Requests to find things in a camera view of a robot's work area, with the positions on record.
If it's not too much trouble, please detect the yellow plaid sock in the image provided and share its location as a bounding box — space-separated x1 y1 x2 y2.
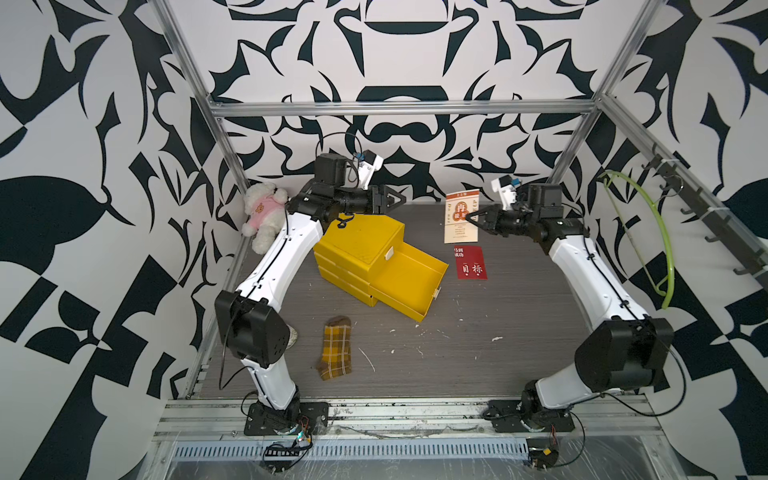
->
316 316 352 381

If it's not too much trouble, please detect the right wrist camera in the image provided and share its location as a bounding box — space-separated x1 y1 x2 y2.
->
491 175 521 211

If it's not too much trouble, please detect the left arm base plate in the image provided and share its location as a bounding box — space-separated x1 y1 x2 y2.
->
244 400 330 436

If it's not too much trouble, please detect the aluminium frame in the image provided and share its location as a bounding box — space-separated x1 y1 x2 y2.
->
156 1 767 404

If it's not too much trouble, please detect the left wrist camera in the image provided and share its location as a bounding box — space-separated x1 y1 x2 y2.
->
355 150 384 190

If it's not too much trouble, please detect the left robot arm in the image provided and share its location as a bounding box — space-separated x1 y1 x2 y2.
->
215 150 405 431

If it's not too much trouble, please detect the black connector box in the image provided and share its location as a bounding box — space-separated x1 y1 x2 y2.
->
261 443 313 474
526 439 559 470

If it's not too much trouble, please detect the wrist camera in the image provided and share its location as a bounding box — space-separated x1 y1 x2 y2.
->
355 150 384 190
491 175 521 211

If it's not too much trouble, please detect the yellow drawer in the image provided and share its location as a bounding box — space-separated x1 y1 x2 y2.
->
370 243 448 322

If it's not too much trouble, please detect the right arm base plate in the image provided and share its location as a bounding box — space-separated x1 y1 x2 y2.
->
481 400 575 433

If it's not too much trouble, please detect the yellow plastic drawer cabinet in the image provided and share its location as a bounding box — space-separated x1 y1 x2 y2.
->
313 215 405 306

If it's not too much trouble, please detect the right black connector box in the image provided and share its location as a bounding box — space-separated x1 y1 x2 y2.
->
526 439 559 470

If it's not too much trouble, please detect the left black connector box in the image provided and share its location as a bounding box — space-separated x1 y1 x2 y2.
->
261 443 313 474

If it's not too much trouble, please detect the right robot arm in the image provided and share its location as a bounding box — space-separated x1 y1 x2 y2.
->
467 175 674 429

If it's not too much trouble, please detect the grey patterned pouch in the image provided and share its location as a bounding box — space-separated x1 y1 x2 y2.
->
287 326 298 349

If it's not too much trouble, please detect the white teddy bear pink shirt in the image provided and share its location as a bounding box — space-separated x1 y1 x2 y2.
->
240 182 288 255

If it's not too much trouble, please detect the green plastic hoop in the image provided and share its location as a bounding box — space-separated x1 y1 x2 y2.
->
598 170 676 310

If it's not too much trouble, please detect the black hook rail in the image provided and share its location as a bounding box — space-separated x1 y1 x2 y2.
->
644 143 767 290

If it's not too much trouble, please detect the white red postcard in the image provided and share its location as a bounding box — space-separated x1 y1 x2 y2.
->
444 189 480 244

